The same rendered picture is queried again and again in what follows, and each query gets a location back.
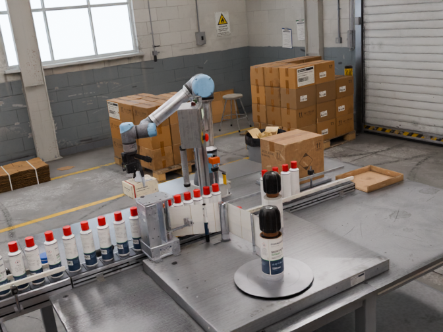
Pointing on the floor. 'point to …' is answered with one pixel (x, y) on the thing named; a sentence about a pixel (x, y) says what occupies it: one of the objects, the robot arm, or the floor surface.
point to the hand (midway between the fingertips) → (140, 183)
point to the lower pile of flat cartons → (24, 174)
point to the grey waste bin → (254, 153)
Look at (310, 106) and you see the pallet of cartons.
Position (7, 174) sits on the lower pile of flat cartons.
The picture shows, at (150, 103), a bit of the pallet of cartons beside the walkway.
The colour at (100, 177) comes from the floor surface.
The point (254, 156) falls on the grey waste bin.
